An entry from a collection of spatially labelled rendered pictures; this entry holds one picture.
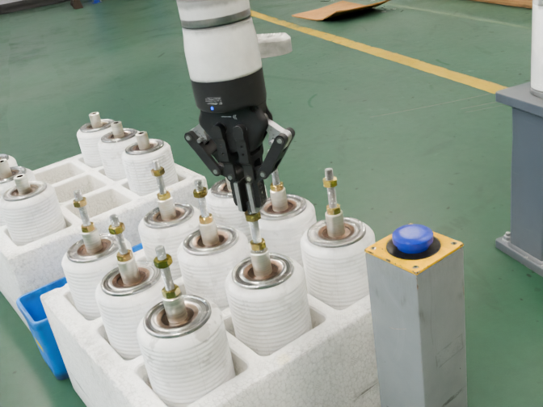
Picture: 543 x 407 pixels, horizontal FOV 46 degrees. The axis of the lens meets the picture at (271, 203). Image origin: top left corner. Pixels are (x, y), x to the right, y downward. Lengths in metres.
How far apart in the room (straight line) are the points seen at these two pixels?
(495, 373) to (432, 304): 0.35
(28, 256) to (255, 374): 0.55
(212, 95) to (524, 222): 0.70
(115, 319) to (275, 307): 0.19
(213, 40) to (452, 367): 0.42
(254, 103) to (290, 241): 0.28
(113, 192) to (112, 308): 0.55
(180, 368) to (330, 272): 0.23
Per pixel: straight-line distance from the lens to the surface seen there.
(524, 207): 1.18
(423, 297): 0.64
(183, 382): 0.72
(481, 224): 1.35
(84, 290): 0.90
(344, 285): 0.81
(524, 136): 1.13
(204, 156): 0.71
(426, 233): 0.65
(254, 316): 0.75
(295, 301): 0.75
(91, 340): 0.86
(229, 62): 0.64
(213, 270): 0.83
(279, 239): 0.88
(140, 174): 1.24
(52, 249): 1.17
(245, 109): 0.66
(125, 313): 0.79
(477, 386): 0.97
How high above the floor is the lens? 0.65
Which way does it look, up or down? 25 degrees down
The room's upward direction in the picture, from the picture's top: 10 degrees counter-clockwise
